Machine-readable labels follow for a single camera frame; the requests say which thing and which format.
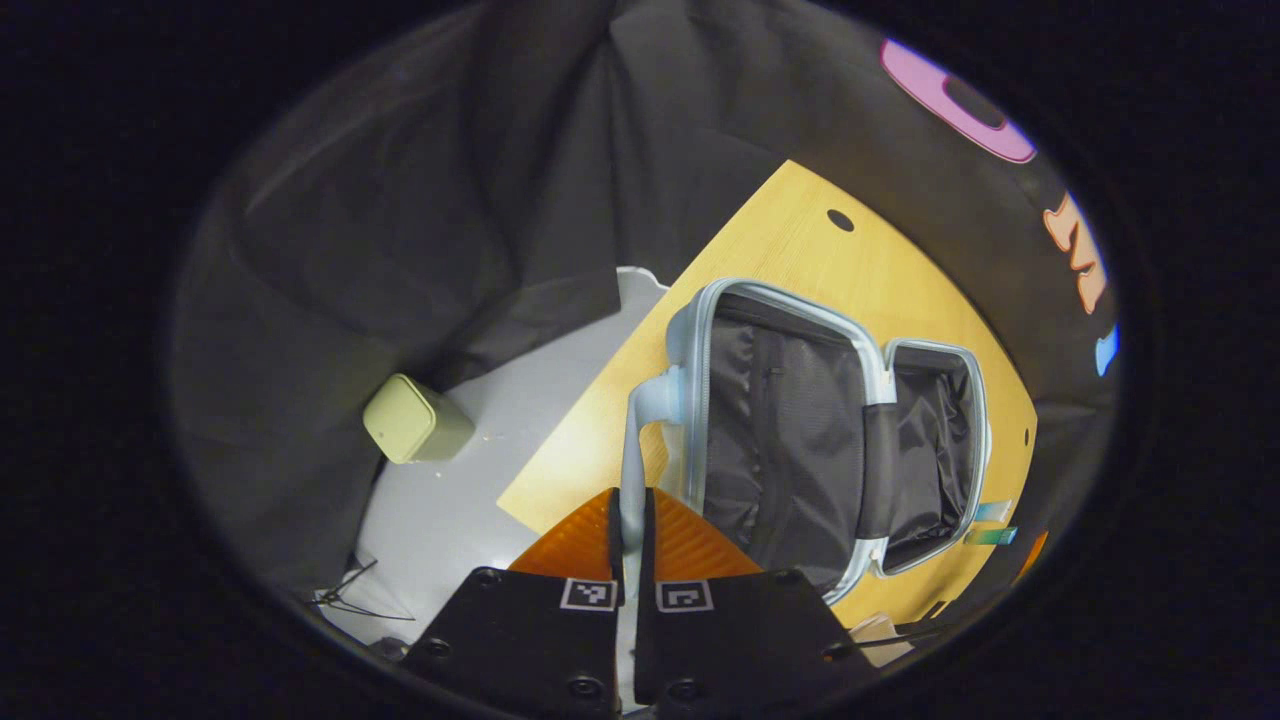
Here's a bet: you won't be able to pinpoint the pale blue suitcase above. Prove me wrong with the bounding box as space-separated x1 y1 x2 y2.
620 278 993 607

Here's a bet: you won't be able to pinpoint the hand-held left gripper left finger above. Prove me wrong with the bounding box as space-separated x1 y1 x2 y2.
398 487 627 717

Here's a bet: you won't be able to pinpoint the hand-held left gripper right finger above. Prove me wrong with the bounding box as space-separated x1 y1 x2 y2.
634 487 883 717

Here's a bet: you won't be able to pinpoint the black wires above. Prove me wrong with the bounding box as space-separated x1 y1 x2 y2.
308 558 417 623

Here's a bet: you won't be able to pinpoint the pale green box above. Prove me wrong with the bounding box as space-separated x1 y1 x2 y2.
362 373 477 465

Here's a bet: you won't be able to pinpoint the black backdrop cloth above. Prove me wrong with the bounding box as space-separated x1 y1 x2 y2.
165 0 1121 601

